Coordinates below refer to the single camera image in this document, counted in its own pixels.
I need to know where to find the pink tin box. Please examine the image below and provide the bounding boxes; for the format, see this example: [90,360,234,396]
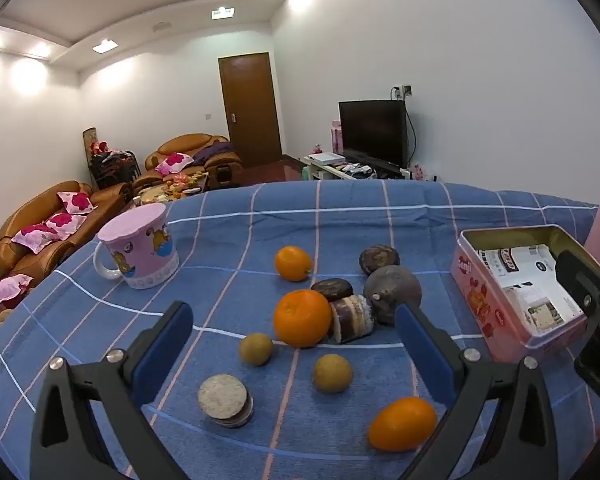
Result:
[450,225,600,363]

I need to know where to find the pink cartoon mug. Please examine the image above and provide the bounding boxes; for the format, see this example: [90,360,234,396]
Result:
[93,203,180,290]

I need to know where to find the oval orange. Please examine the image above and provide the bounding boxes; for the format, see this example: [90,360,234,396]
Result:
[368,396,438,452]

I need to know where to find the black rack with clothes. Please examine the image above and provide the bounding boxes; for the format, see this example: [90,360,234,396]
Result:
[87,150,141,191]

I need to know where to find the glossy chocolate pie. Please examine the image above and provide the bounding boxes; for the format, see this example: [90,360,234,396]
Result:
[311,277,354,303]

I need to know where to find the blue checked blanket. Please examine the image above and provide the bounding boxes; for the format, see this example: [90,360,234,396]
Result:
[0,180,600,480]

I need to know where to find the printed paper leaflet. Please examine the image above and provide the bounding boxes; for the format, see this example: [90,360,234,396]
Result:
[477,244,586,333]

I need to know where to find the purple cloth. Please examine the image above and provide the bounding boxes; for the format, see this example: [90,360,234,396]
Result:
[192,142,236,163]

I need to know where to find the small round orange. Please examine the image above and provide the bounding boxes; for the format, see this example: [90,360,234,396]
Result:
[274,246,314,282]

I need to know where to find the pink flowered pillow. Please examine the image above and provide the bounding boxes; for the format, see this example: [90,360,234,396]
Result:
[0,275,33,308]
[12,223,56,251]
[45,212,87,236]
[155,152,193,176]
[57,191,93,213]

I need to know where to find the brown longan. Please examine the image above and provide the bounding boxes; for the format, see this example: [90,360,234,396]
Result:
[239,333,274,367]
[313,353,354,394]

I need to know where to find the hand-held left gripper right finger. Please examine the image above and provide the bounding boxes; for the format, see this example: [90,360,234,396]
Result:
[396,303,561,480]

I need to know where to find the layered cake slice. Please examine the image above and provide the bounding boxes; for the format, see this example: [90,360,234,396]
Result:
[329,294,377,345]

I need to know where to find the purple passion fruit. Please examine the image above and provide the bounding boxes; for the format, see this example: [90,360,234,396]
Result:
[364,265,423,327]

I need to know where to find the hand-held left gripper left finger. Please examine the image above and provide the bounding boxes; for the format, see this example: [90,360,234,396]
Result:
[30,302,194,480]

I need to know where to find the brown wooden door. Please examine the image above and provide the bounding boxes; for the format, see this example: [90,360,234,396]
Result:
[218,52,284,168]

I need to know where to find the long brown leather sofa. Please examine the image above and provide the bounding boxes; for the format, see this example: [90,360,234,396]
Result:
[0,180,133,291]

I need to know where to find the black television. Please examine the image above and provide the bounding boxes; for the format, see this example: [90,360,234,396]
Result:
[338,100,409,168]

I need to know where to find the brown leather armchair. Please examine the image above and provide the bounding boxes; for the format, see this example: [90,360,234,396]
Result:
[145,133,244,191]

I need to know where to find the black power cable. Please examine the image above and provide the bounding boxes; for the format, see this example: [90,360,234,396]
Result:
[404,95,417,167]

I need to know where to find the large round orange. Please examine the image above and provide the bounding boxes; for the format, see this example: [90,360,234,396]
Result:
[273,290,333,349]

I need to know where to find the white television stand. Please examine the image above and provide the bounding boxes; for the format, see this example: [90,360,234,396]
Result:
[302,155,411,181]

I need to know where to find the coffee table with snacks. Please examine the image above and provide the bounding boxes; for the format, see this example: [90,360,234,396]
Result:
[132,172,211,206]

